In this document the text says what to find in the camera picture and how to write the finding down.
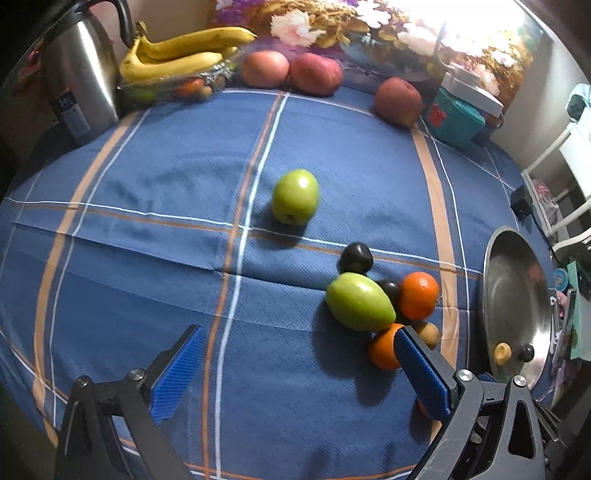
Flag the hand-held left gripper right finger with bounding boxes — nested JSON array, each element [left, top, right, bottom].
[[392, 324, 548, 480]]

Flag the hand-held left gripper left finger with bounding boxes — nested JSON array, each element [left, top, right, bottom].
[[55, 324, 206, 480]]

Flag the dark plum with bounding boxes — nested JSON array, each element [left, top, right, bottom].
[[339, 242, 374, 275], [376, 279, 402, 315]]

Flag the oval green fruit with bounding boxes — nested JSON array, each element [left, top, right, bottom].
[[325, 272, 397, 333]]

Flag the stainless steel bowl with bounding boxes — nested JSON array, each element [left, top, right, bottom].
[[482, 225, 561, 393]]

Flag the blue plaid tablecloth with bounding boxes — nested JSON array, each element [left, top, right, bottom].
[[0, 85, 561, 480]]

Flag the black power adapter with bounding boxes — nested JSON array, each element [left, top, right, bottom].
[[510, 185, 533, 217]]

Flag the round green fruit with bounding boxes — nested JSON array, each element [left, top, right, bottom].
[[271, 169, 320, 226]]

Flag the teal plastic box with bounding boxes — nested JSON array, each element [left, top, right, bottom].
[[426, 88, 486, 147]]

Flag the white rack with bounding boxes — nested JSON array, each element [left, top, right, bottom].
[[522, 83, 591, 259]]

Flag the red apple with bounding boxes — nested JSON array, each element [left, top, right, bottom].
[[374, 78, 424, 128], [241, 51, 291, 88], [290, 53, 343, 97]]

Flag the white box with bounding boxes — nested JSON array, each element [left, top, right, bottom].
[[441, 62, 505, 118]]

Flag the clear plastic fruit tray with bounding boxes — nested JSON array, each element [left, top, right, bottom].
[[115, 46, 245, 109]]

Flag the bunch of yellow bananas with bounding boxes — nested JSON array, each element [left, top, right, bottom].
[[119, 22, 258, 85]]

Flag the teal cloth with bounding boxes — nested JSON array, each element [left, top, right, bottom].
[[567, 84, 591, 121]]

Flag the stainless steel kettle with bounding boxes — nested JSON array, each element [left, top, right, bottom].
[[44, 0, 134, 147]]

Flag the floral wall poster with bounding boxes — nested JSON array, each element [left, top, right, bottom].
[[208, 0, 546, 112]]

